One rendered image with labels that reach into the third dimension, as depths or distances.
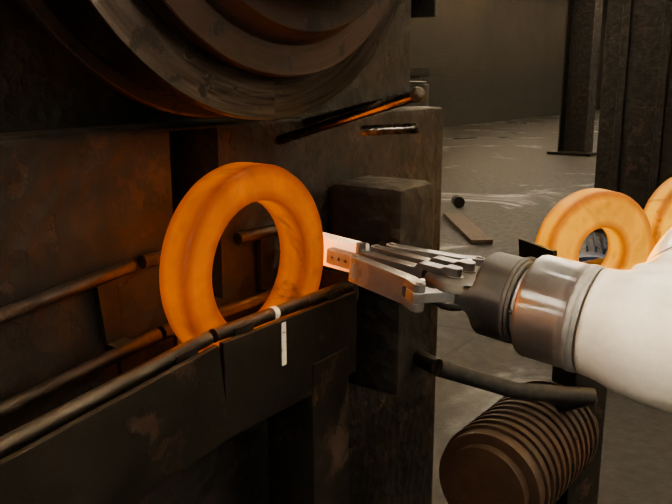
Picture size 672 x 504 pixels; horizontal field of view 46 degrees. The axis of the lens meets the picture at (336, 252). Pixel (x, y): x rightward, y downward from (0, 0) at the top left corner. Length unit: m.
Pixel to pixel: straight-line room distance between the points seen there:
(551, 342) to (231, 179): 0.29
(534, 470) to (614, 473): 1.13
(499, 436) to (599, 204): 0.30
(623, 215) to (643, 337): 0.41
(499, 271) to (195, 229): 0.25
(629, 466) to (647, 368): 1.46
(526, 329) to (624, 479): 1.38
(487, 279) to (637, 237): 0.39
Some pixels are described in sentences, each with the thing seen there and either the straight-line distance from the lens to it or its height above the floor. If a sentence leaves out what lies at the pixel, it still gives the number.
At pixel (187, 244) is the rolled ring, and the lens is 0.64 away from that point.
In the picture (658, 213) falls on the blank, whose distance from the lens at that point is 1.05.
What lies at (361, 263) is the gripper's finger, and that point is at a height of 0.75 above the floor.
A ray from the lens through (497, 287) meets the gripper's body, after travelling 0.66.
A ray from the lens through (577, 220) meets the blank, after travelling 0.97.
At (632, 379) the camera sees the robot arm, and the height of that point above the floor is 0.70.
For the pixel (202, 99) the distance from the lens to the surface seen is 0.61.
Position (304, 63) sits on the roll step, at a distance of 0.67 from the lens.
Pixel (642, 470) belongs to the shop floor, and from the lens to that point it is 2.06.
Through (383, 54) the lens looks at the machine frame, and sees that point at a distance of 1.08.
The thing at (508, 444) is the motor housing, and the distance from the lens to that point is 0.89.
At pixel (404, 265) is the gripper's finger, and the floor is 0.75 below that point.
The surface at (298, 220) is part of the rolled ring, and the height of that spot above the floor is 0.78.
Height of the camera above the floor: 0.92
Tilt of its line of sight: 13 degrees down
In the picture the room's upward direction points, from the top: straight up
